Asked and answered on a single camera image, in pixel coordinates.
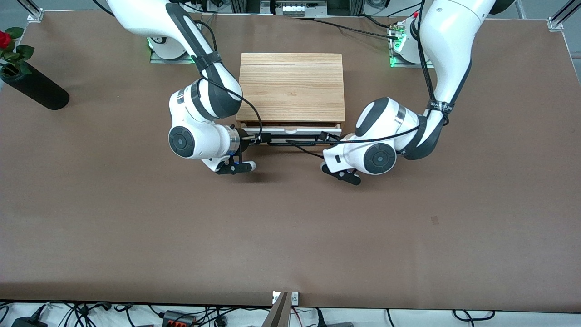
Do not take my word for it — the white-fronted drawer with black handle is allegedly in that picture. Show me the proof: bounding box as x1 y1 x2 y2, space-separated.
239 121 344 147

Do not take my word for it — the light wooden drawer cabinet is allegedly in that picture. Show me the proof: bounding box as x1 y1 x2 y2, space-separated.
236 53 347 129

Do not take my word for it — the white power strip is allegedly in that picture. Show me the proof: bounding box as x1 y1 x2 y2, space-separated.
274 0 319 18

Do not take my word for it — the small metal table clamp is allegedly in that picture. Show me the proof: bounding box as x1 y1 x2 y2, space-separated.
272 291 300 306

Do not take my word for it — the brown wooden slat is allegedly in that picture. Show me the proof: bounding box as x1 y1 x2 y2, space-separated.
261 292 290 327

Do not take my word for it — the black box with orange buttons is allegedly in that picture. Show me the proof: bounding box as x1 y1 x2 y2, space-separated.
162 310 197 327

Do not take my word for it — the black cylindrical vase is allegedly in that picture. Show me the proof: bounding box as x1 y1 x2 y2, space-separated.
0 63 70 111

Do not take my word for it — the aluminium corner strut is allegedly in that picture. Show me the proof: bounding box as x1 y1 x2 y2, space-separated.
15 0 45 23
547 0 581 32

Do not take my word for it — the black power adapter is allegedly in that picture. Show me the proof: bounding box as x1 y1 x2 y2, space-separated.
11 315 49 327

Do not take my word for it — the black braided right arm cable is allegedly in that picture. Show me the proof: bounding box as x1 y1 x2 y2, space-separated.
194 20 264 142

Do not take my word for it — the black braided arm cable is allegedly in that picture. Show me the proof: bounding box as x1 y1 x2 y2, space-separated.
285 0 451 160
194 20 264 142

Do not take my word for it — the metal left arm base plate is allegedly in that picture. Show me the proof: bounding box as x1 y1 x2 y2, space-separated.
389 23 437 69

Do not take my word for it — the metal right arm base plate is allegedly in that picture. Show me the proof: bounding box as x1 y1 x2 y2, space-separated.
150 38 198 64

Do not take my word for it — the thick black braided table cable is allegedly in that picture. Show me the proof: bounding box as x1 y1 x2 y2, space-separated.
294 17 402 40

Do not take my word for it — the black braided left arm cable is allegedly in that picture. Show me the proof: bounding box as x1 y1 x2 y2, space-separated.
285 0 451 160

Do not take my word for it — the thin black table cable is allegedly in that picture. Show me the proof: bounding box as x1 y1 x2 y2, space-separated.
358 15 394 29

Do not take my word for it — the aluminium frame profile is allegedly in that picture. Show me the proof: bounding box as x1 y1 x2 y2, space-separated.
229 0 273 15

